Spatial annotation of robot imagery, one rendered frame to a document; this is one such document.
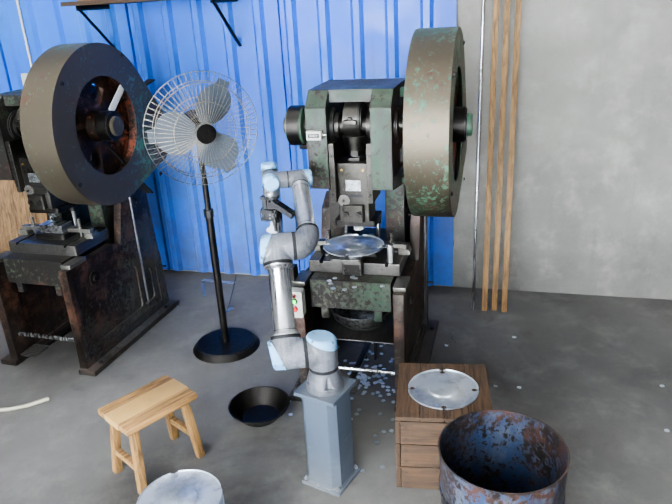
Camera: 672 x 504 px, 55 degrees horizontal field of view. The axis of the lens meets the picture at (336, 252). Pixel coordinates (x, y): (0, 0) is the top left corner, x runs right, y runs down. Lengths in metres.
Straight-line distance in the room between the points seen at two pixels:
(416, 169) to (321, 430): 1.10
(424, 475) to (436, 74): 1.59
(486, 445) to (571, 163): 2.16
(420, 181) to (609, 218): 1.91
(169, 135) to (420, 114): 1.34
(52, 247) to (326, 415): 1.96
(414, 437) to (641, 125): 2.38
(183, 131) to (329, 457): 1.71
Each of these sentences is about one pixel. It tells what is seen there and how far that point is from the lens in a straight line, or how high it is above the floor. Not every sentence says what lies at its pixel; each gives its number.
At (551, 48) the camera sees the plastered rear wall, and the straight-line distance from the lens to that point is 4.05.
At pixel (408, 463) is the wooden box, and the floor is 0.13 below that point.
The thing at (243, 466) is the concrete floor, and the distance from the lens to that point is 2.99.
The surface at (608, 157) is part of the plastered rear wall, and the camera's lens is 4.19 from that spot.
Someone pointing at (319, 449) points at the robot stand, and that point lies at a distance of 2.70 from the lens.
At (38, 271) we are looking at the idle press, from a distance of 3.86.
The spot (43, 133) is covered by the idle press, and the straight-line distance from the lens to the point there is 3.28.
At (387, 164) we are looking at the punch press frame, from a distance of 2.89.
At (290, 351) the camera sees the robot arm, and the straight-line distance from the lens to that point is 2.46.
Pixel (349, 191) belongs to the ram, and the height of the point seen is 1.04.
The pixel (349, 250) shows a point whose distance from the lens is 2.99.
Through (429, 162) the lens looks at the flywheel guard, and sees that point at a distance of 2.58.
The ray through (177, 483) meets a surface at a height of 0.31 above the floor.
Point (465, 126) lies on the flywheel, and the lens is 2.87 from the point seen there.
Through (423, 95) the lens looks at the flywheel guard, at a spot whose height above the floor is 1.51.
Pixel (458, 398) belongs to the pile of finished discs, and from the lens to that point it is 2.70.
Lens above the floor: 1.89
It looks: 22 degrees down
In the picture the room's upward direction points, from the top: 3 degrees counter-clockwise
